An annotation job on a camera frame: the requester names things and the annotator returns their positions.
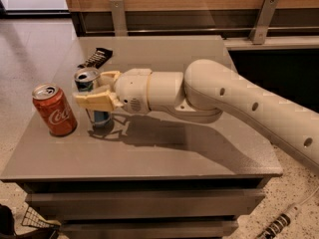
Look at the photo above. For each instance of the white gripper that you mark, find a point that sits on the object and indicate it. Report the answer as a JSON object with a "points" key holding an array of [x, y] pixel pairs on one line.
{"points": [[132, 91]]}

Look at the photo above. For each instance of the blue silver redbull can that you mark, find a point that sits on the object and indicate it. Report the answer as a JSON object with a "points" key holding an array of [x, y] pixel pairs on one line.
{"points": [[86, 80]]}

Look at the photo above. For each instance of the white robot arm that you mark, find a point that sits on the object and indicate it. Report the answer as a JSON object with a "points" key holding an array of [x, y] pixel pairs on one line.
{"points": [[200, 94]]}

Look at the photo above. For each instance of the red coke can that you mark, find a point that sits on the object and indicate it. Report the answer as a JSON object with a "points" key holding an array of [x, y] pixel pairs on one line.
{"points": [[53, 107]]}

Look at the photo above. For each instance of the black snack bar wrapper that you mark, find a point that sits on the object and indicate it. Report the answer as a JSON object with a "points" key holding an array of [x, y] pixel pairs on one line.
{"points": [[97, 59]]}

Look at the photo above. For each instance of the grey drawer cabinet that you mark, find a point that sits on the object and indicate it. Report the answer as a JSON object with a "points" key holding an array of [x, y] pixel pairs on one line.
{"points": [[144, 177]]}

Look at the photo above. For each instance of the left metal wall bracket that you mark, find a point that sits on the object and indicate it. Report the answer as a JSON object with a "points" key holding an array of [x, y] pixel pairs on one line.
{"points": [[119, 17]]}

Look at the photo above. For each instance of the metal wall bracket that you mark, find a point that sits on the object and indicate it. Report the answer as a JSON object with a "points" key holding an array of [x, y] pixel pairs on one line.
{"points": [[119, 17], [259, 32]]}

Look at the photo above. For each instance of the black wire basket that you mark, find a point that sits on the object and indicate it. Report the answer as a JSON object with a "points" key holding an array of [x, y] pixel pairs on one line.
{"points": [[43, 229]]}

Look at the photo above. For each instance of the right metal wall bracket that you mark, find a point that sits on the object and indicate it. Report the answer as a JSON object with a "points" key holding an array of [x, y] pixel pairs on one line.
{"points": [[259, 32]]}

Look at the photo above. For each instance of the white power strip with cable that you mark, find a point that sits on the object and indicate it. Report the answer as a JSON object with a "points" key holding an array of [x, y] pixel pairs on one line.
{"points": [[284, 219]]}

